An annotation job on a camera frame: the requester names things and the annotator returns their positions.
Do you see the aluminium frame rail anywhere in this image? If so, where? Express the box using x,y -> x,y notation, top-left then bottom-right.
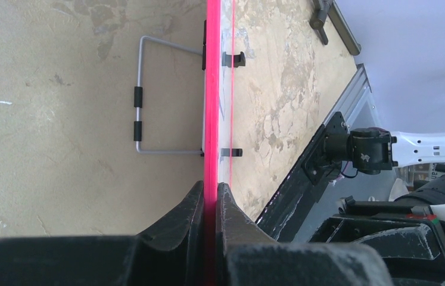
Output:
322,63 -> 371,129

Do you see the red framed whiteboard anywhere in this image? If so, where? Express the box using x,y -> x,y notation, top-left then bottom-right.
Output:
203,1 -> 236,285

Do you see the metal whiteboard stand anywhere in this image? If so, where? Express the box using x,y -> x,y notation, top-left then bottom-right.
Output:
133,35 -> 206,157

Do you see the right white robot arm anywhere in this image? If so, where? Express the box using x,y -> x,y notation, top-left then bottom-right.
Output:
310,128 -> 445,285

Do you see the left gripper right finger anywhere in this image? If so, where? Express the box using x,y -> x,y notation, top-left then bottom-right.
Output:
216,183 -> 393,285

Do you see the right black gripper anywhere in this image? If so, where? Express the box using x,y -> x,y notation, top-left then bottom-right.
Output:
310,197 -> 445,285

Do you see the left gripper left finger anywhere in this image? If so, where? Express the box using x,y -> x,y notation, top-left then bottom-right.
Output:
0,181 -> 204,285

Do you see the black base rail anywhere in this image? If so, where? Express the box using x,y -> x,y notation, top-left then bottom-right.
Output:
256,111 -> 348,243

